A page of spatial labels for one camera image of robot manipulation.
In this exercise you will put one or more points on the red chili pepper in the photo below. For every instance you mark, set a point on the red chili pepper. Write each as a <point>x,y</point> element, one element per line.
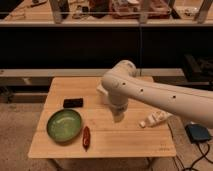
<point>86,138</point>

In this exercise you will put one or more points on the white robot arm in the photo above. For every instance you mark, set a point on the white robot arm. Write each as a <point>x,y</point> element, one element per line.
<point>121,84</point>

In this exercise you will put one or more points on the white cube box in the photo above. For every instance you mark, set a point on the white cube box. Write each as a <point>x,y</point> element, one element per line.
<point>103,94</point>

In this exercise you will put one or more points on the black rectangular block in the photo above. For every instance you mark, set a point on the black rectangular block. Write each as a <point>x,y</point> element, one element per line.
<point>73,103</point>

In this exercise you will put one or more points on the wooden folding table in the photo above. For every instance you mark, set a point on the wooden folding table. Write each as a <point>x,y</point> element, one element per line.
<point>108,139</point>

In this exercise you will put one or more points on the green bowl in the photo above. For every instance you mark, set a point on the green bowl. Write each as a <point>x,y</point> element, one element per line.
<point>64,125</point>

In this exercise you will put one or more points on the white plastic bottle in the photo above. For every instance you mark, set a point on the white plastic bottle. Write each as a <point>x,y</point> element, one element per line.
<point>154,119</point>

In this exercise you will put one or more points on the red tray on shelf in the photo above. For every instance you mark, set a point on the red tray on shelf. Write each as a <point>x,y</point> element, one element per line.
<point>131,9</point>

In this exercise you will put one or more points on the black foot pedal box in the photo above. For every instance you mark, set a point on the black foot pedal box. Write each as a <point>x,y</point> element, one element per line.
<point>197,133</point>

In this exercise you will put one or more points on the long workbench shelf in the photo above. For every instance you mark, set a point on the long workbench shelf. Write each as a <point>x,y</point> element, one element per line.
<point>96,13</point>

